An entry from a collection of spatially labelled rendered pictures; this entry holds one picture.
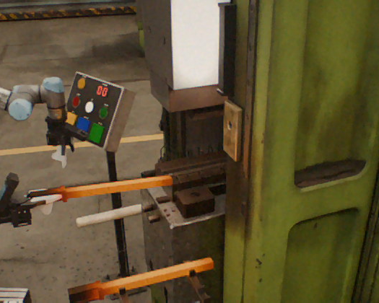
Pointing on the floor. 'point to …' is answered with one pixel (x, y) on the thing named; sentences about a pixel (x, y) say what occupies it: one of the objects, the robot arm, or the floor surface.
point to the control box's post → (115, 208)
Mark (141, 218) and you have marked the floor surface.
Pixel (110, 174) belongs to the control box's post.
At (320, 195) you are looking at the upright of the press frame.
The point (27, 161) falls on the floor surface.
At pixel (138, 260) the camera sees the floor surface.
